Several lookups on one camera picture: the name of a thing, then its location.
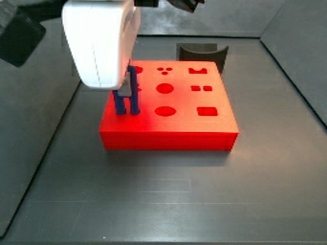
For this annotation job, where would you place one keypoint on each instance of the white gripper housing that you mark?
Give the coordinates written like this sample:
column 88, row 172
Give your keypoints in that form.
column 100, row 29

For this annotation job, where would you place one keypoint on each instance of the blue square-circle peg object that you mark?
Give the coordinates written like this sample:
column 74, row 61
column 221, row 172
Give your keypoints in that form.
column 125, row 95

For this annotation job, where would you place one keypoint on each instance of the dark grey curved holder block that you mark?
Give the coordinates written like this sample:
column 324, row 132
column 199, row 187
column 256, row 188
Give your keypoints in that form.
column 201, row 52

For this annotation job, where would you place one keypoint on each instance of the red shape-sorting block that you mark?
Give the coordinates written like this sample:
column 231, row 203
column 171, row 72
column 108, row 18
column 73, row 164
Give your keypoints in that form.
column 185, row 113

